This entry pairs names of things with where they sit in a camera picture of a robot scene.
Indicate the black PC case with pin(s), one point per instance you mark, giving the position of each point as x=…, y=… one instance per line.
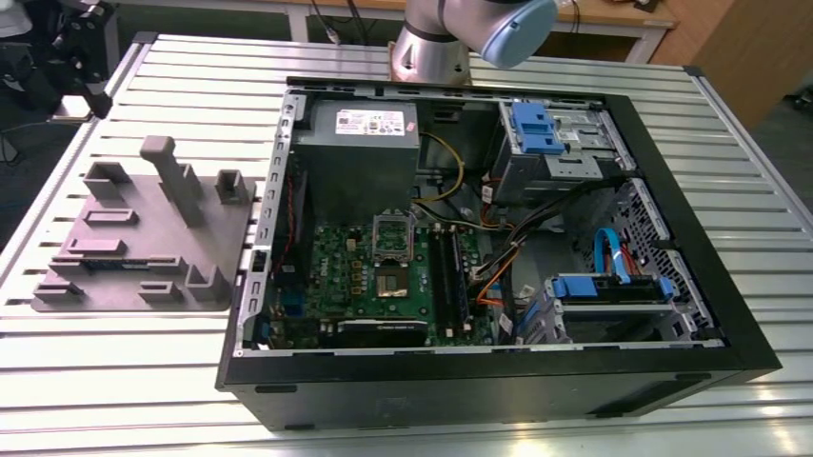
x=444, y=395

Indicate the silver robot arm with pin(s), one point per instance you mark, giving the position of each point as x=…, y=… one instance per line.
x=431, y=57

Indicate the grey parts rack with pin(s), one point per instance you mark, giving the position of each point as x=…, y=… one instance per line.
x=152, y=228

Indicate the wooden cabinet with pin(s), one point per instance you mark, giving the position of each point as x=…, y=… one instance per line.
x=755, y=57

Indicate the wooden desk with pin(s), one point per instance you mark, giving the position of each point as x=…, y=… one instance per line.
x=610, y=19

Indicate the green motherboard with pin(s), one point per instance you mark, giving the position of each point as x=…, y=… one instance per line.
x=336, y=247

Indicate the CPU socket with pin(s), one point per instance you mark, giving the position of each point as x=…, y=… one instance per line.
x=392, y=284

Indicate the grey metal drive cage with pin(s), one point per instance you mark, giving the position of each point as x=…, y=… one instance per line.
x=571, y=166

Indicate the blue plastic drive carrier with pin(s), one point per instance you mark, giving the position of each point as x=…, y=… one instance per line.
x=536, y=138

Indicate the grey power supply unit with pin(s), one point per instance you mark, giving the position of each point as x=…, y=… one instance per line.
x=355, y=171

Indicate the blue RAM stick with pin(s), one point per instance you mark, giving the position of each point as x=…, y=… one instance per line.
x=120, y=265

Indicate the hard disk in blue carrier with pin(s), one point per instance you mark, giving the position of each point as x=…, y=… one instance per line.
x=574, y=288

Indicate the grey metal disk bay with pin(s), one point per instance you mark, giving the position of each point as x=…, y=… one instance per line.
x=610, y=311

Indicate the black graphics card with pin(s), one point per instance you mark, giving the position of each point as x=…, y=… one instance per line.
x=380, y=333

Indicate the white power connector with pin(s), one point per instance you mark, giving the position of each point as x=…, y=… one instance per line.
x=476, y=273

